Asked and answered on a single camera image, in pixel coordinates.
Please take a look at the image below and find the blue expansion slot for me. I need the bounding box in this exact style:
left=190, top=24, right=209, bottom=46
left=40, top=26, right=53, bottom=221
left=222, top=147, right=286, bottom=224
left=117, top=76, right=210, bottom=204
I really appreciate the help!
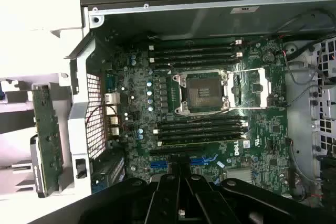
left=150, top=154, right=219, bottom=169

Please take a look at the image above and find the silver chipset heat sink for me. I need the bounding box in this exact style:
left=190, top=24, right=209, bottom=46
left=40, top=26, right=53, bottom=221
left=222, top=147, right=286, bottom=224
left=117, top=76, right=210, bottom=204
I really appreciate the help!
left=227, top=168, right=253, bottom=183

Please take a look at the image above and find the black expansion slot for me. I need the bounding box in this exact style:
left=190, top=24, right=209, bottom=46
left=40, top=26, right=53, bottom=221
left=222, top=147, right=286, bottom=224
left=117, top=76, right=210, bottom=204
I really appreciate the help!
left=149, top=147, right=205, bottom=157

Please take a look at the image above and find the black RAM slot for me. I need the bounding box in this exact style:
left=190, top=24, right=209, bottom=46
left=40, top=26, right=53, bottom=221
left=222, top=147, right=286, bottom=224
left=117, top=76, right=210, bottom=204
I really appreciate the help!
left=156, top=119, right=245, bottom=127
left=157, top=132, right=247, bottom=140
left=151, top=60, right=241, bottom=68
left=153, top=125, right=249, bottom=133
left=148, top=46, right=244, bottom=55
left=152, top=39, right=244, bottom=48
left=149, top=53, right=244, bottom=61

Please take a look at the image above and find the green motherboard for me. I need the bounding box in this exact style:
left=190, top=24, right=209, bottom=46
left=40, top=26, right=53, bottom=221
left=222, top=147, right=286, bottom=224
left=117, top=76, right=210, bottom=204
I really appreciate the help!
left=101, top=35, right=292, bottom=198

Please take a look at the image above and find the CPU socket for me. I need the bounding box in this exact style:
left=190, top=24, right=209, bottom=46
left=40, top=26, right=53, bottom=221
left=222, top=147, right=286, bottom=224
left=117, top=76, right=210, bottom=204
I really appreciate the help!
left=172, top=70, right=229, bottom=117

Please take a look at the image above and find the black open PC case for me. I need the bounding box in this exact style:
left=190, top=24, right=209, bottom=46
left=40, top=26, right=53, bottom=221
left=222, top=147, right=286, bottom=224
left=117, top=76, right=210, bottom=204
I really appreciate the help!
left=64, top=0, right=336, bottom=209

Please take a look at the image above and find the metal disk bay cage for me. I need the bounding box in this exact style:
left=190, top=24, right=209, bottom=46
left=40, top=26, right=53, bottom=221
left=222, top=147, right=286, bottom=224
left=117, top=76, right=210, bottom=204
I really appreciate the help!
left=309, top=34, right=336, bottom=156

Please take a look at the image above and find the silver coin battery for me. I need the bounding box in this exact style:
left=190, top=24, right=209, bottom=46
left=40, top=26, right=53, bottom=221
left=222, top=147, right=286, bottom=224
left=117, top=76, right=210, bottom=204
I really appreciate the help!
left=262, top=50, right=275, bottom=63

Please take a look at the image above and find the grey parts rack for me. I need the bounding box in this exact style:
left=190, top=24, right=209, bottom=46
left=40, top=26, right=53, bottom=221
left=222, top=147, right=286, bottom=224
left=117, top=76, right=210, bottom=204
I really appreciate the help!
left=0, top=71, right=71, bottom=198

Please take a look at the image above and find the grey wire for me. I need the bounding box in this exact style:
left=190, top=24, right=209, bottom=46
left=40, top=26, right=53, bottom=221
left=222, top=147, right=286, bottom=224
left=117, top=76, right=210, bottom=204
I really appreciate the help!
left=285, top=58, right=320, bottom=108

